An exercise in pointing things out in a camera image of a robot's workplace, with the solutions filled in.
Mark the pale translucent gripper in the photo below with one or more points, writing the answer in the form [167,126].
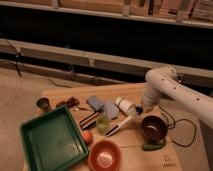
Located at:
[147,108]

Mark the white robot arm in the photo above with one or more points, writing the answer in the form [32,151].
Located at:
[163,80]

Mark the green plastic tray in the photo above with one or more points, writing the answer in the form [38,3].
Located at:
[52,142]

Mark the white cylindrical container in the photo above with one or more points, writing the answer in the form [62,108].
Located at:
[124,105]

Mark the dark purple bowl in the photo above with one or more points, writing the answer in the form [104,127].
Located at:
[154,129]

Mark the blue grey cloth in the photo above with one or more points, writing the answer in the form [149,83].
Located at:
[111,110]

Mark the green cucumber toy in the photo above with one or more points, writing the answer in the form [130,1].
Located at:
[152,146]

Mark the small green cup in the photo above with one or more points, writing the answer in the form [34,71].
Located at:
[102,123]

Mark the blue sponge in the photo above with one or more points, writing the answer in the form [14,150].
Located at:
[95,103]

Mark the small metal spoon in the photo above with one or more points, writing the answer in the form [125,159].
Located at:
[81,108]

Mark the orange plastic bowl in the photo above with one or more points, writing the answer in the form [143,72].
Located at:
[104,155]

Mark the orange ball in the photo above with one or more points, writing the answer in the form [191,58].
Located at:
[87,137]

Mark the red grapes toy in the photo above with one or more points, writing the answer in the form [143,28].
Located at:
[71,102]

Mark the dark metal cup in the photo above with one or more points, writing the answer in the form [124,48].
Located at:
[43,104]

